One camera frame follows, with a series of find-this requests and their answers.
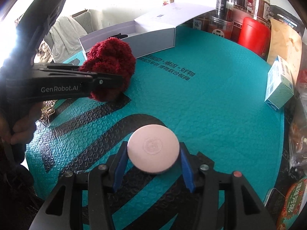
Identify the red canister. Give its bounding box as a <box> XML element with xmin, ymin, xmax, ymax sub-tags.
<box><xmin>238</xmin><ymin>17</ymin><xmax>271</xmax><ymax>58</ymax></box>

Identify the brown paper bag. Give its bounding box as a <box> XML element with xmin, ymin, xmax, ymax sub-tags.
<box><xmin>267</xmin><ymin>19</ymin><xmax>302</xmax><ymax>84</ymax></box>

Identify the clear jar dark lid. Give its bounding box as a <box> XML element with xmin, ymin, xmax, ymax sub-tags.
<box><xmin>215</xmin><ymin>0</ymin><xmax>234</xmax><ymax>21</ymax></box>

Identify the pink round compact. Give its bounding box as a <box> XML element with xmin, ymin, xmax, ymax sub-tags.
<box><xmin>127</xmin><ymin>124</ymin><xmax>180</xmax><ymax>174</ymax></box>

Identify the left hand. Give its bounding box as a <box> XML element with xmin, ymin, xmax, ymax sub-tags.
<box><xmin>1</xmin><ymin>102</ymin><xmax>43</xmax><ymax>145</ymax></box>

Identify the red fuzzy scrunchie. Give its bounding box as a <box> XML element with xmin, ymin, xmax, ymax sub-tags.
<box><xmin>78</xmin><ymin>37</ymin><xmax>136</xmax><ymax>102</ymax></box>

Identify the white open box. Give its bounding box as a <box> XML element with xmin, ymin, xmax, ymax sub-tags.
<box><xmin>79</xmin><ymin>0</ymin><xmax>215</xmax><ymax>59</ymax></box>

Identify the clear plastic snack bag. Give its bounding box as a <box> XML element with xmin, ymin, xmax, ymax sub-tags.
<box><xmin>289</xmin><ymin>77</ymin><xmax>306</xmax><ymax>172</ymax></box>

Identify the grey garment on chair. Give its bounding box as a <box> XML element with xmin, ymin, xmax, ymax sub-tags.
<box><xmin>44</xmin><ymin>16</ymin><xmax>87</xmax><ymax>63</ymax></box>

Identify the orange green snack packet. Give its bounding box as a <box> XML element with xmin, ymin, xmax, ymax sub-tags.
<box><xmin>276</xmin><ymin>177</ymin><xmax>306</xmax><ymax>229</ymax></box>

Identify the small teal white carton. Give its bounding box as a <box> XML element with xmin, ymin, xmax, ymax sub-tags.
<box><xmin>264</xmin><ymin>56</ymin><xmax>294</xmax><ymax>111</ymax></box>

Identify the teal bubble mailer mat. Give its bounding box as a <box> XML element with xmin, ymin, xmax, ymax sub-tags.
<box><xmin>25</xmin><ymin>25</ymin><xmax>285</xmax><ymax>230</ymax></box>

